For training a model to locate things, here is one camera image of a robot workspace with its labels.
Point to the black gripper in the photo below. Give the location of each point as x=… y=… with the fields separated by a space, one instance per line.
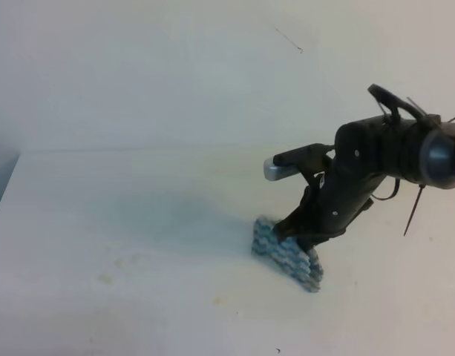
x=327 y=207

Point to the blue striped cleaning rag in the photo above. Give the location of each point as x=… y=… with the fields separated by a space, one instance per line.
x=302 y=267

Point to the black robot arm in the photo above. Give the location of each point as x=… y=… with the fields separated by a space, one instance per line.
x=404 y=143

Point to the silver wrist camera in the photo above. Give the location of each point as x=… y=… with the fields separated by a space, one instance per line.
x=307 y=161

